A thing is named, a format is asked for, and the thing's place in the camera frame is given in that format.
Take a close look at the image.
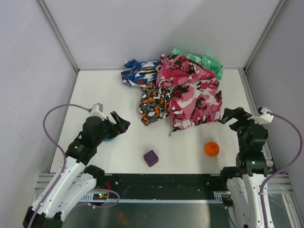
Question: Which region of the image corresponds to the pink camouflage cloth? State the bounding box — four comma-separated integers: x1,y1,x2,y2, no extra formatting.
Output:
156,54,222,132

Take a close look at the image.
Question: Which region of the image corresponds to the orange black camouflage cloth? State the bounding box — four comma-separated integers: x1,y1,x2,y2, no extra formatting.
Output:
139,84,171,126

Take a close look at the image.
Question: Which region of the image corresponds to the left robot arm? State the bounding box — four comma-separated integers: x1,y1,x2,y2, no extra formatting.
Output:
23,110,131,228

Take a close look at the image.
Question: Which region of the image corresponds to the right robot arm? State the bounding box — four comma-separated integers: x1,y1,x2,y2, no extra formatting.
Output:
220,107,274,228

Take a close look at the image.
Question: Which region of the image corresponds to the blue white patterned cloth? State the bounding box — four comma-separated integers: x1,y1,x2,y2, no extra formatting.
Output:
121,59,161,88

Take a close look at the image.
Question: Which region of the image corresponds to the green white cloth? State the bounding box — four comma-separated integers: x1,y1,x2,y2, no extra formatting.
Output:
171,48,224,81

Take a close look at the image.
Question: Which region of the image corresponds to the blue bowl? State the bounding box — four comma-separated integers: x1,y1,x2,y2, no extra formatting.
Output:
104,121,116,142

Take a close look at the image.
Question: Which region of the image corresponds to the orange fruit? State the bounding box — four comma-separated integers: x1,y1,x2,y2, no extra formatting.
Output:
204,142,220,157

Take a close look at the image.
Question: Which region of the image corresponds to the purple cube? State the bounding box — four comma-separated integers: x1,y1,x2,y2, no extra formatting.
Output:
143,150,159,167

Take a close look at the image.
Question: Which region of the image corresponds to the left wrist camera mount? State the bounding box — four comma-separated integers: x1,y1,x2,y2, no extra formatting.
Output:
88,103,109,122

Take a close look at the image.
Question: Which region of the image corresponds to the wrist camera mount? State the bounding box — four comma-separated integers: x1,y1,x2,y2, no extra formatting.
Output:
88,103,109,122
248,107,274,125

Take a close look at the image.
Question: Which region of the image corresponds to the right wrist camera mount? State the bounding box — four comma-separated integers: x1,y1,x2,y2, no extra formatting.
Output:
248,107,274,125

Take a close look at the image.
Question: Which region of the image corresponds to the aluminium front rail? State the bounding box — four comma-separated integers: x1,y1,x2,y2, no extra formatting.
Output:
35,173,294,194

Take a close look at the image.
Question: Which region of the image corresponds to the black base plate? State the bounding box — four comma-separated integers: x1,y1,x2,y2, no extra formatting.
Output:
96,174,228,200

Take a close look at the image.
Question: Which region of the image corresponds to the grey slotted cable duct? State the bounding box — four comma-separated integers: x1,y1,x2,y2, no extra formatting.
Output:
79,193,232,204

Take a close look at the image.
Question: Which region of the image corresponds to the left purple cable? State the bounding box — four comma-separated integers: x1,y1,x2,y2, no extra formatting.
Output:
28,104,121,228

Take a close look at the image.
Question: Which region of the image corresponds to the right aluminium frame post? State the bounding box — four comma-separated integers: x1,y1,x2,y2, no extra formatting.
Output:
243,0,289,73

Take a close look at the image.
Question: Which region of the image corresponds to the aluminium frame post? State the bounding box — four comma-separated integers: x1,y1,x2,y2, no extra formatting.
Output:
243,0,289,73
35,0,79,74

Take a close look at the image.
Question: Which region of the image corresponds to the left aluminium frame post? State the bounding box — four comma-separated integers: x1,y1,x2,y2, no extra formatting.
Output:
35,0,79,74

